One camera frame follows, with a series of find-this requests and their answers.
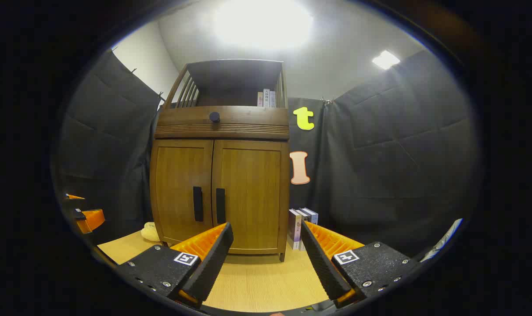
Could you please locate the large ceiling light panel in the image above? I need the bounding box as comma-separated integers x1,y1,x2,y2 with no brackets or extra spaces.
213,0,314,49

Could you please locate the black backdrop cloth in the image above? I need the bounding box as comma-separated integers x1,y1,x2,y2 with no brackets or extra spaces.
58,49,479,259

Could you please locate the small ceiling light panel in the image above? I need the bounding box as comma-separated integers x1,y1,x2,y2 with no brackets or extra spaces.
372,50,401,70

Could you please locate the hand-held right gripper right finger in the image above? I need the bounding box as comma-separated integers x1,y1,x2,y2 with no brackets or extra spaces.
300,219,422,308

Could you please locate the white fabric strip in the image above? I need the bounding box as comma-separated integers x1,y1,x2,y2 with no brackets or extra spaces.
421,218,463,262

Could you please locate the purple book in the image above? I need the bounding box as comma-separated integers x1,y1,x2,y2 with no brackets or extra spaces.
288,209,302,251

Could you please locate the cream plush toy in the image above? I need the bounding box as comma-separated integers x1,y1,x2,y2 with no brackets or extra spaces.
141,222,161,242

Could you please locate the wooden cabinet door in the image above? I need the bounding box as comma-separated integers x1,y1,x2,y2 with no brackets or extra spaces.
151,140,214,246
212,140,289,255

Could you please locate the wooden double-door shoe cabinet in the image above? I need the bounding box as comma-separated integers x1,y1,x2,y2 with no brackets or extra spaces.
150,59,291,262

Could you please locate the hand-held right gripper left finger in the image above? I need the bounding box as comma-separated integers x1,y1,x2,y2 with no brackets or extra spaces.
117,222,234,308

